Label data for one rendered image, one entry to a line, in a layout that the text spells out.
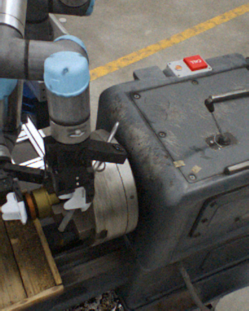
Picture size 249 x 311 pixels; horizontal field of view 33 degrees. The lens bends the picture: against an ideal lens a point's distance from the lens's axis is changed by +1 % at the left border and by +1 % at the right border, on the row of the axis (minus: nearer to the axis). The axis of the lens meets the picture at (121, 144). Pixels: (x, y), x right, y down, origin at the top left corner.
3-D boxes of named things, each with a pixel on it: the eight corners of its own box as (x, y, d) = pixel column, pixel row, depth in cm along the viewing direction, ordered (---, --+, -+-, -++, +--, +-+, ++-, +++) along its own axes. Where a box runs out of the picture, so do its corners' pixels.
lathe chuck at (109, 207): (78, 161, 141) (92, 111, 114) (113, 248, 129) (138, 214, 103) (52, 168, 138) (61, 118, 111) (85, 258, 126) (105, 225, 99)
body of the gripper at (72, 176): (45, 177, 87) (39, 130, 79) (83, 165, 90) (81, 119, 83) (57, 200, 81) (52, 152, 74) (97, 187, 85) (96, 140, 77)
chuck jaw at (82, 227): (89, 192, 116) (106, 227, 109) (88, 203, 120) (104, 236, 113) (50, 204, 112) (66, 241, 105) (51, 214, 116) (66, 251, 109)
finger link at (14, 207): (6, 229, 108) (-3, 200, 114) (28, 221, 111) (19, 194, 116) (5, 223, 106) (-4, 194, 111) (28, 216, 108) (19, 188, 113)
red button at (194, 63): (197, 59, 140) (198, 54, 138) (206, 70, 136) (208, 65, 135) (181, 62, 138) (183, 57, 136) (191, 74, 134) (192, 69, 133)
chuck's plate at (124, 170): (87, 159, 143) (104, 108, 116) (122, 244, 131) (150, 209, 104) (78, 161, 141) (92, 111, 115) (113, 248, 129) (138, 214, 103)
